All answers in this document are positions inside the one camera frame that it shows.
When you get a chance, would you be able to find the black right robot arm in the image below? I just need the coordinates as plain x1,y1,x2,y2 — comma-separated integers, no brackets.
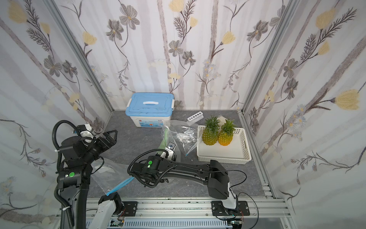
127,149,250,220

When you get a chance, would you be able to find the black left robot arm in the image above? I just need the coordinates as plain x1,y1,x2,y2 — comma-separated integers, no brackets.
51,120,118,229

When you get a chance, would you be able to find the white vented cable duct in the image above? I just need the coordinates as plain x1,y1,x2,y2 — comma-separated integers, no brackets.
102,219,233,229

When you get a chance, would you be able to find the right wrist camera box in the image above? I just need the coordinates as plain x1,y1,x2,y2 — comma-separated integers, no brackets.
161,142,177,161

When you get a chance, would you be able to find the green zipper NIU bag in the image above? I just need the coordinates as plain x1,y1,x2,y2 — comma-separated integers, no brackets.
158,128,172,149

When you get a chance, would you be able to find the white test tube rack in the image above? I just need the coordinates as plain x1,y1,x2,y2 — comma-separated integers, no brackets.
187,111,204,123

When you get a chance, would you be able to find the blue lid storage box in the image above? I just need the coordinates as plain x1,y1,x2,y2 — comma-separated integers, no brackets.
125,93,174,127

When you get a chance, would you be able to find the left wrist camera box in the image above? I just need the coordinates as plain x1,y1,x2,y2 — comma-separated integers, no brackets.
77,124,94,138

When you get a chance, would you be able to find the white perforated plastic basket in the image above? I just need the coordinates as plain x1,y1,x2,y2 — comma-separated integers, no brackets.
196,126,252,165

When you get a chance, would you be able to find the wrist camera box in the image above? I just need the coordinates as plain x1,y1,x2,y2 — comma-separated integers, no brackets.
161,142,177,161
77,124,94,138

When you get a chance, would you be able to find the yellow pineapple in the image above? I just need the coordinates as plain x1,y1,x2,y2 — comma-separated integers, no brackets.
218,119,235,146
202,116,220,146

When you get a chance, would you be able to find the clear bag blue zipper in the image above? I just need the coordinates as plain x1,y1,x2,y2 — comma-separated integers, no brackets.
161,120,199,156
91,158,134,196

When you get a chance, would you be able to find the small bag of rice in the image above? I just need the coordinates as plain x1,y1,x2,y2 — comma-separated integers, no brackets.
217,115,227,127

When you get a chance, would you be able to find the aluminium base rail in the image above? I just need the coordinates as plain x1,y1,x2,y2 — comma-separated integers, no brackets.
57,197,295,229

